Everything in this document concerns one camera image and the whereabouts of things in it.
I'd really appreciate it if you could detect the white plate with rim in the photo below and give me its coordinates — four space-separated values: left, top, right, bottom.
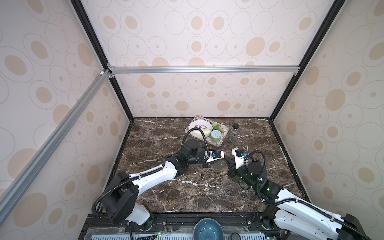
187 119 214 131

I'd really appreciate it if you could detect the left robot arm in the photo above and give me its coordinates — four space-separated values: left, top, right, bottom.
92 137 224 228

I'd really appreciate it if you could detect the diagonal aluminium rail left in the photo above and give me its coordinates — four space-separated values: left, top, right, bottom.
1 69 112 225

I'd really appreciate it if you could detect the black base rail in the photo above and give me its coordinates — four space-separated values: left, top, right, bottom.
77 212 340 240

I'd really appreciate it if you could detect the blue bowl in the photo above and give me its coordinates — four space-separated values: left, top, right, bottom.
193 218 225 240

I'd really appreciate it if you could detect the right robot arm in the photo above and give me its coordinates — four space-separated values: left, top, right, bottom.
224 148 369 240

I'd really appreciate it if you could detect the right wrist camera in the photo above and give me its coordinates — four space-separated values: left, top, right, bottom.
232 148 248 169

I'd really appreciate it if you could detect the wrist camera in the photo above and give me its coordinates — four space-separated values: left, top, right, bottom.
205 151 225 163
232 148 248 169

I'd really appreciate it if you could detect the green tin can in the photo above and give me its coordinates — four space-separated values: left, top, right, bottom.
210 130 222 144

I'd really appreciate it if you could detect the green leaf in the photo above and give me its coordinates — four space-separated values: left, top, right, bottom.
212 124 223 133

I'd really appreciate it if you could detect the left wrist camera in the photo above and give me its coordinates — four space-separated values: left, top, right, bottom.
205 151 225 163

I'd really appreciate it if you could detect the floral rectangular tray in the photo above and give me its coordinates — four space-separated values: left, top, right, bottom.
185 116 230 147

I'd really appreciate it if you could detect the pale cabbage piece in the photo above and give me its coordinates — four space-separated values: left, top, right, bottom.
191 129 212 139

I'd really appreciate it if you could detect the horizontal aluminium rail back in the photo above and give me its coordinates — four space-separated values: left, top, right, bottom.
110 65 300 75

